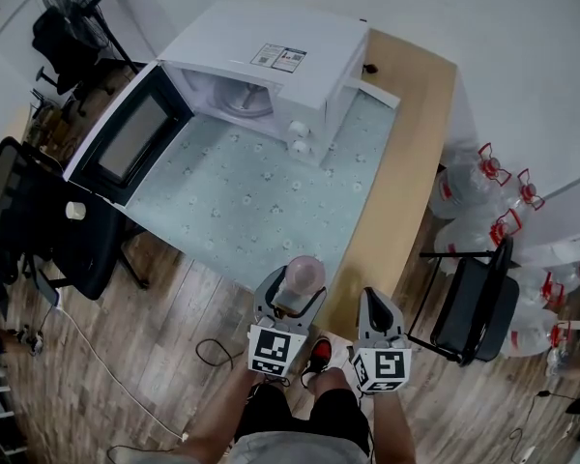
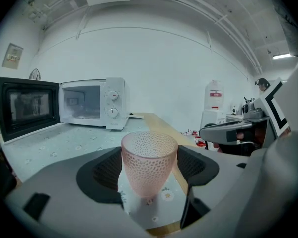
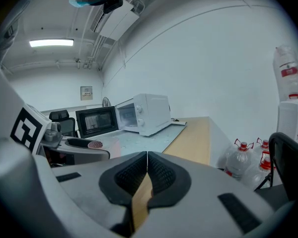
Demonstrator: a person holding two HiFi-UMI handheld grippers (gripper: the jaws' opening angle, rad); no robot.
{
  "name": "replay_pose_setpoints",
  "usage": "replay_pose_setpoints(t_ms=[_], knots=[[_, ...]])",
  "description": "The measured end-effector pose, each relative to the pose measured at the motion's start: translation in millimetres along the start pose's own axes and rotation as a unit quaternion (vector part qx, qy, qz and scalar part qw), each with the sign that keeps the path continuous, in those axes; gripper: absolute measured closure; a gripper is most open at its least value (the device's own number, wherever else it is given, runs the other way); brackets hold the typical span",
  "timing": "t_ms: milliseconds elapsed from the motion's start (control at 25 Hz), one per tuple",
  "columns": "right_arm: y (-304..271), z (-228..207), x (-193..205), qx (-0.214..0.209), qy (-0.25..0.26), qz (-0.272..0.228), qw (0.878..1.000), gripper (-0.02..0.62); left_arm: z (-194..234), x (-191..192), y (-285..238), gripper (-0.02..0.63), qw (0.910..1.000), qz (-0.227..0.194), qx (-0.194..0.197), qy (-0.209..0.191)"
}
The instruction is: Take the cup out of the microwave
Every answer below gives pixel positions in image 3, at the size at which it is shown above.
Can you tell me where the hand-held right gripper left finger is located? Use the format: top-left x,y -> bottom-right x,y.
52,151 -> 148,238

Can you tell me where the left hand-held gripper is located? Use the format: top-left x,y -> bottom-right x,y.
9,104 -> 111,168

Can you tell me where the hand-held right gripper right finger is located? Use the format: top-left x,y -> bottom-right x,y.
135,151 -> 275,238

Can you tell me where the white microwave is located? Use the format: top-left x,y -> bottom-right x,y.
75,93 -> 172,140

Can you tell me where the large black office chair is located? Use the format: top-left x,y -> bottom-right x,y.
49,109 -> 79,138

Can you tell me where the cluster of clear water jugs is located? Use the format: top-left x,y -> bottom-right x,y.
217,137 -> 276,190

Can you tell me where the pale grey dotted mat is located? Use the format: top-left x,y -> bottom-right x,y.
88,121 -> 188,158

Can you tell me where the black folding chair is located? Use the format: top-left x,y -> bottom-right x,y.
254,132 -> 298,208

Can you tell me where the person's grey shirt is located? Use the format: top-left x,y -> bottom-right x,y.
0,8 -> 25,146

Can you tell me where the white water dispenser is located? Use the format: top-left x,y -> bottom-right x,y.
277,99 -> 298,148

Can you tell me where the rectangular ceiling light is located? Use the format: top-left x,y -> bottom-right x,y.
29,39 -> 75,48

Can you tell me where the white ceiling air conditioner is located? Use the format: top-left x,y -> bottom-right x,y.
90,0 -> 140,41

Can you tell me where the blue face mask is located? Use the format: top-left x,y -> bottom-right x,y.
69,0 -> 107,8

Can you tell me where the grey wall electrical panel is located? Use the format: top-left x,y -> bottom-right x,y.
80,86 -> 93,101

